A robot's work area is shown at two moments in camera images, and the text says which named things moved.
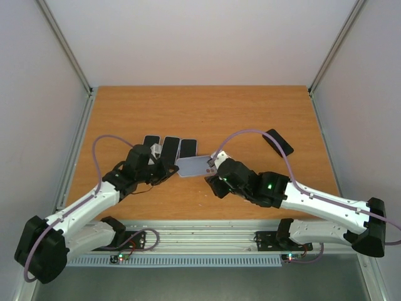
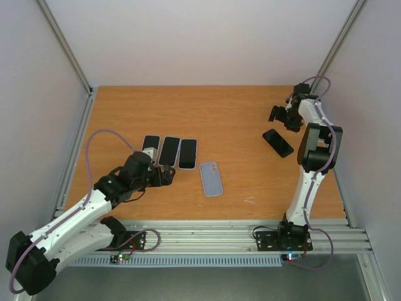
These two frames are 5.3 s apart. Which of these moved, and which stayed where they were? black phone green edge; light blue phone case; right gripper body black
Moved: right gripper body black
Stayed: light blue phone case; black phone green edge
